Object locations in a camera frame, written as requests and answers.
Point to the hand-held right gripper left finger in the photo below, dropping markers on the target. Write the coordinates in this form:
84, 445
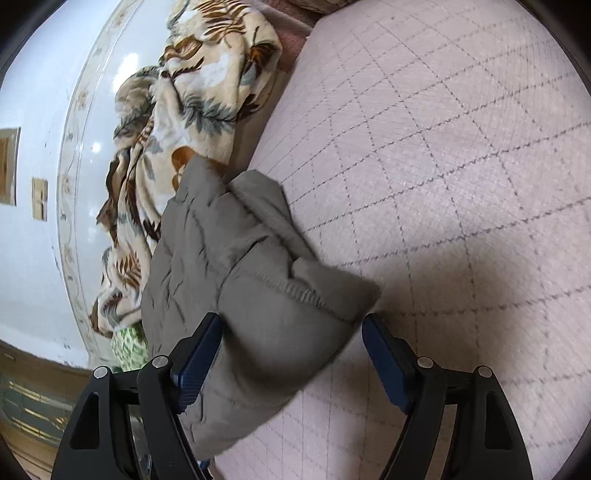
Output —
198, 360

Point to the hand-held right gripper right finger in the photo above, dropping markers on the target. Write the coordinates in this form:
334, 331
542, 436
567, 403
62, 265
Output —
388, 364

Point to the olive puffer jacket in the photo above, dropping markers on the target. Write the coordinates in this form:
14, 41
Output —
258, 314

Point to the green print white cloth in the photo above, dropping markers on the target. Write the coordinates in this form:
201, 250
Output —
129, 346

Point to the wooden glass cabinet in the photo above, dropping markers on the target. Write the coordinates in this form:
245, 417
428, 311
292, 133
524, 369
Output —
32, 406

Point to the leaf print fleece blanket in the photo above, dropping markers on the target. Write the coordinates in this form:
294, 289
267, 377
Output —
194, 101

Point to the beige wall switch plate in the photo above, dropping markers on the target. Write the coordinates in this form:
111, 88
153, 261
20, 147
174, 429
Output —
39, 198

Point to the wooden wall frame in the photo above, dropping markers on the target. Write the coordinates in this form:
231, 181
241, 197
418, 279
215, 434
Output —
8, 166

